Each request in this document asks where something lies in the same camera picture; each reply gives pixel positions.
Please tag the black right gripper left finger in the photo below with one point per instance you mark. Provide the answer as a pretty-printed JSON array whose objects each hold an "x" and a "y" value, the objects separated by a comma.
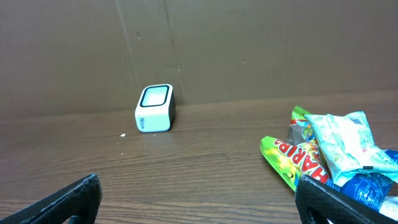
[{"x": 76, "y": 203}]

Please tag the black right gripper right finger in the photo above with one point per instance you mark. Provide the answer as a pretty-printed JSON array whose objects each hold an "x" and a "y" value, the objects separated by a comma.
[{"x": 319, "y": 203}]

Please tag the green snack packet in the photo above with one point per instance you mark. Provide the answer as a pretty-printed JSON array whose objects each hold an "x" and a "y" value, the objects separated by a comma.
[{"x": 299, "y": 154}]

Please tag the teal packet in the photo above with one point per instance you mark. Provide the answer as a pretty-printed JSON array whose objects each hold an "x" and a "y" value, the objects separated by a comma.
[{"x": 348, "y": 147}]

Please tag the white tube gold cap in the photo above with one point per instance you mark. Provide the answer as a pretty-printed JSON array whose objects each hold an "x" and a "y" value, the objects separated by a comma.
[{"x": 389, "y": 207}]

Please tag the blue snack packet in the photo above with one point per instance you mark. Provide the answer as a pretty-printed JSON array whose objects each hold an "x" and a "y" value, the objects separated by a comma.
[{"x": 365, "y": 174}]

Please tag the white barcode scanner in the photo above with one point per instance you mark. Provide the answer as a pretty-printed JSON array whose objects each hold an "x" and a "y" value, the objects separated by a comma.
[{"x": 155, "y": 110}]

